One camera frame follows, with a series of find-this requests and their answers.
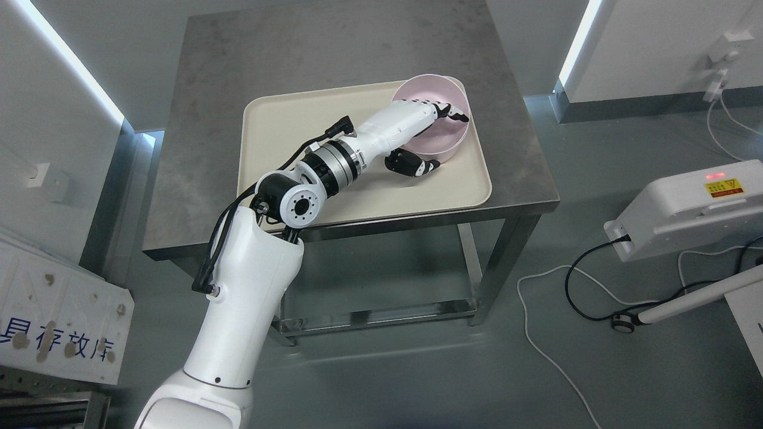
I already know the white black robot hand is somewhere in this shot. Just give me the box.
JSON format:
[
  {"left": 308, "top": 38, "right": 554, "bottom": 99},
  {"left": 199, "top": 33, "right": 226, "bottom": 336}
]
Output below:
[{"left": 340, "top": 100, "right": 470, "bottom": 177}]

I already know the pink bowl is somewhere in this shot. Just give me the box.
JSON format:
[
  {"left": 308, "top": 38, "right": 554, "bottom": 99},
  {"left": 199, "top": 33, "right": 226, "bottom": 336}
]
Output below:
[
  {"left": 402, "top": 119, "right": 471, "bottom": 163},
  {"left": 392, "top": 74, "right": 472, "bottom": 157}
]

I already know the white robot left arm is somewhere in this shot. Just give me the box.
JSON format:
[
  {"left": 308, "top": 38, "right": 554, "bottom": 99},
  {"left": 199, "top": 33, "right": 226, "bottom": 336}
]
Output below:
[{"left": 135, "top": 117, "right": 360, "bottom": 428}]

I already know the cream plastic tray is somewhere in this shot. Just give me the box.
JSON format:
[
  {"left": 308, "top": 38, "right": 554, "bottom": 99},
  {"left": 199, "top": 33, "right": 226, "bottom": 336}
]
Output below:
[{"left": 237, "top": 80, "right": 492, "bottom": 227}]

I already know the stainless steel table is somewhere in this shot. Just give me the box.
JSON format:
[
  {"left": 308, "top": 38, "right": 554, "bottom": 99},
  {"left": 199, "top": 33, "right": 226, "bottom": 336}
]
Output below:
[{"left": 142, "top": 1, "right": 560, "bottom": 326}]

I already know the white stand leg with caster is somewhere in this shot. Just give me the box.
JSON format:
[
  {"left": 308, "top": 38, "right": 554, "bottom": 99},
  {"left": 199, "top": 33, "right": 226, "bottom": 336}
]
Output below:
[{"left": 610, "top": 265, "right": 762, "bottom": 333}]

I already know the white device with warning label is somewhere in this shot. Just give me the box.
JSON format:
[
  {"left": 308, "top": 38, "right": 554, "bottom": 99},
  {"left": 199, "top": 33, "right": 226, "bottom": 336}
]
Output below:
[{"left": 603, "top": 160, "right": 762, "bottom": 262}]

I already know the white sign board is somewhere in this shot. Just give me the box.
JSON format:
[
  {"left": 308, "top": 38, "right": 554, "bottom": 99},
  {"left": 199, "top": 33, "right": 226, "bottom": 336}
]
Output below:
[{"left": 1, "top": 236, "right": 134, "bottom": 385}]

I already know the white floor cable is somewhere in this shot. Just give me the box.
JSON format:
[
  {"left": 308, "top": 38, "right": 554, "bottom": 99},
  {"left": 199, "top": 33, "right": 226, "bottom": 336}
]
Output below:
[{"left": 517, "top": 265, "right": 663, "bottom": 429}]

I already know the white wall plug right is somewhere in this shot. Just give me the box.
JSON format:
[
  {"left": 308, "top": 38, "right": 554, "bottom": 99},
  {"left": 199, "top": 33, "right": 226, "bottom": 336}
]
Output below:
[{"left": 702, "top": 30, "right": 755, "bottom": 103}]

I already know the black power cable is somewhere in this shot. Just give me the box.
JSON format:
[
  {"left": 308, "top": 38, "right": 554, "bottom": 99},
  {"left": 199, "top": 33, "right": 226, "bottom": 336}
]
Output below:
[{"left": 565, "top": 236, "right": 763, "bottom": 323}]

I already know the white wall socket left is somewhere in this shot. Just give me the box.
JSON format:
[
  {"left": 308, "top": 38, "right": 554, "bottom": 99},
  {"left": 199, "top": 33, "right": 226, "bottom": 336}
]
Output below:
[{"left": 26, "top": 163, "right": 71, "bottom": 203}]

